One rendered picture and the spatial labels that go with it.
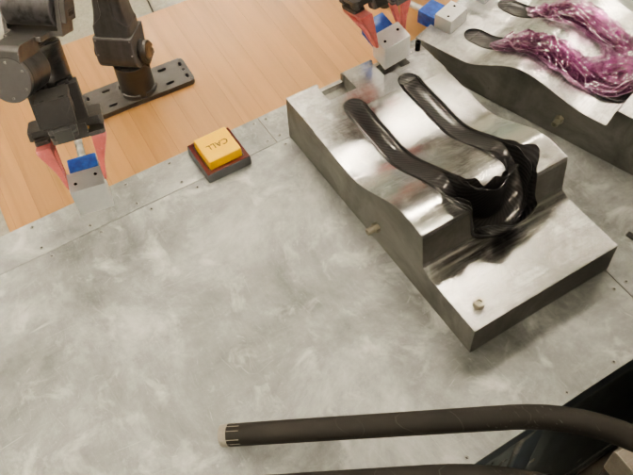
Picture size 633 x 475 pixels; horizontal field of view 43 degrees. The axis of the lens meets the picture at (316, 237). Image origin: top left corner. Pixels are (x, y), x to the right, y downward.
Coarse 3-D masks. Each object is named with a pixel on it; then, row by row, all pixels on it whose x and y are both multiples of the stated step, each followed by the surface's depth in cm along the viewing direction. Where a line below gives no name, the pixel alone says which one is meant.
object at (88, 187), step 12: (84, 156) 117; (96, 156) 118; (72, 168) 116; (84, 168) 116; (96, 168) 114; (72, 180) 113; (84, 180) 113; (96, 180) 113; (72, 192) 112; (84, 192) 113; (96, 192) 114; (108, 192) 115; (84, 204) 115; (96, 204) 116; (108, 204) 116
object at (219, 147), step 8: (224, 128) 135; (208, 136) 134; (216, 136) 134; (224, 136) 134; (200, 144) 133; (208, 144) 133; (216, 144) 133; (224, 144) 133; (232, 144) 133; (200, 152) 133; (208, 152) 132; (216, 152) 132; (224, 152) 132; (232, 152) 132; (240, 152) 133; (208, 160) 131; (216, 160) 131; (224, 160) 132
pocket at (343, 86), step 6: (342, 78) 134; (336, 84) 135; (342, 84) 135; (348, 84) 134; (324, 90) 134; (330, 90) 135; (336, 90) 135; (342, 90) 135; (348, 90) 135; (330, 96) 135; (336, 96) 135
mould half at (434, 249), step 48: (384, 96) 130; (336, 144) 125; (432, 144) 124; (384, 192) 116; (432, 192) 113; (384, 240) 121; (432, 240) 110; (480, 240) 116; (528, 240) 116; (576, 240) 116; (432, 288) 113; (480, 288) 112; (528, 288) 111; (480, 336) 110
